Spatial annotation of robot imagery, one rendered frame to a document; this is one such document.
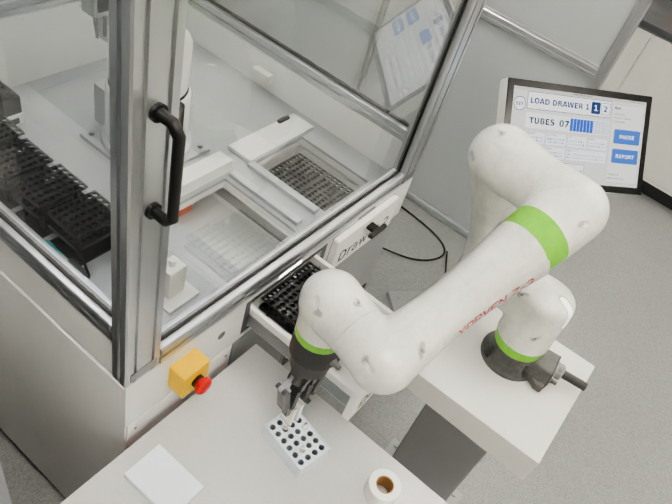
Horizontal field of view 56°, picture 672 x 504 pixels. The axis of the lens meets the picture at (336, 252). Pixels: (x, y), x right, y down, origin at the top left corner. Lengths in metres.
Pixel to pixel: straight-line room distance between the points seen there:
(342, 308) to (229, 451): 0.52
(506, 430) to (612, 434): 1.40
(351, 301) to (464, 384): 0.62
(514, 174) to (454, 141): 1.94
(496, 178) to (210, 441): 0.78
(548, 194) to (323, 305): 0.42
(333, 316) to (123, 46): 0.49
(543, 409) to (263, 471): 0.67
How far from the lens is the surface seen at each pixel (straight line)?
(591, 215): 1.13
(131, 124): 0.81
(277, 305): 1.44
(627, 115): 2.22
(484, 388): 1.57
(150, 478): 1.34
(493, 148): 1.18
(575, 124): 2.10
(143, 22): 0.75
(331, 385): 1.39
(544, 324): 1.48
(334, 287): 1.00
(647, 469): 2.89
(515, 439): 1.52
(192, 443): 1.40
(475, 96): 2.98
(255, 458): 1.40
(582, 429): 2.82
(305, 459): 1.37
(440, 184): 3.22
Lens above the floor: 2.00
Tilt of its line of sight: 43 degrees down
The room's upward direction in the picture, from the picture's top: 19 degrees clockwise
